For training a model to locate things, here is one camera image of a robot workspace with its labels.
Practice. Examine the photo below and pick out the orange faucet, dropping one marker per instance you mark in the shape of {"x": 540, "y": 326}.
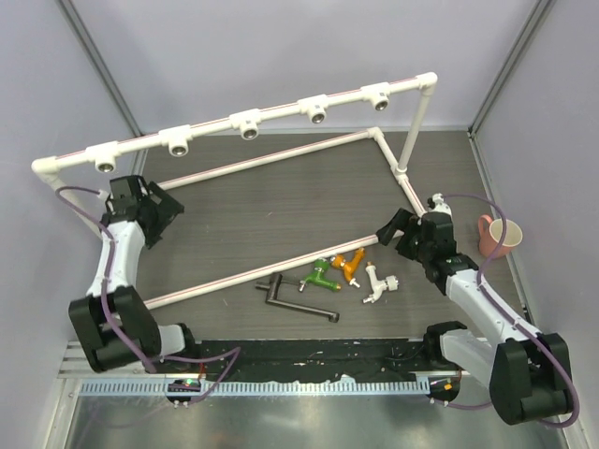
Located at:
{"x": 348, "y": 267}

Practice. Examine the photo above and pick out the white PVC pipe frame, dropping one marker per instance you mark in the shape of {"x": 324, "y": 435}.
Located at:
{"x": 177, "y": 140}

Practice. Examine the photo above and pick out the dark metal long faucet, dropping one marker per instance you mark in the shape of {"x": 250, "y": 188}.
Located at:
{"x": 272, "y": 289}

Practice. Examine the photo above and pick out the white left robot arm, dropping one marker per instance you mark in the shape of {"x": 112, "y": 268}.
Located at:
{"x": 112, "y": 322}

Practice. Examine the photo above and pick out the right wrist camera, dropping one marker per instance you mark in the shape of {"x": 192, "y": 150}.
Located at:
{"x": 437, "y": 203}

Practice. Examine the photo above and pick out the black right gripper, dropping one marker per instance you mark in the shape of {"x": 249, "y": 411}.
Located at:
{"x": 402, "y": 221}

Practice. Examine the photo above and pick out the white faucet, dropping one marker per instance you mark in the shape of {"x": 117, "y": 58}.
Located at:
{"x": 379, "y": 286}

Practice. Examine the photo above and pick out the grey slotted cable duct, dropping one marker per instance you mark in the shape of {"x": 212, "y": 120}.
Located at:
{"x": 174, "y": 388}

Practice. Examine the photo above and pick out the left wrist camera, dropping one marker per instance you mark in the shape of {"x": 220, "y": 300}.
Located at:
{"x": 103, "y": 195}

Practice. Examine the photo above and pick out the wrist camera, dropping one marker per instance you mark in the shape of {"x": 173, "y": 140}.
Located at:
{"x": 437, "y": 203}
{"x": 103, "y": 195}

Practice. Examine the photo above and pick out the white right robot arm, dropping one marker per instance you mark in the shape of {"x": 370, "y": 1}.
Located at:
{"x": 527, "y": 372}

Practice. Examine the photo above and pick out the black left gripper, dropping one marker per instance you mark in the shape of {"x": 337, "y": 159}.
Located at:
{"x": 167, "y": 210}

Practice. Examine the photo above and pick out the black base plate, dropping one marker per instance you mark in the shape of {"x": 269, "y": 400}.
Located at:
{"x": 317, "y": 361}

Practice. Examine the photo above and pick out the green faucet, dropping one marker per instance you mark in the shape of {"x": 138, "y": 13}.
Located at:
{"x": 318, "y": 277}

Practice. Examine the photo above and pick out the pink mug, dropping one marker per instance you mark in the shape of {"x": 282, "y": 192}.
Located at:
{"x": 490, "y": 232}

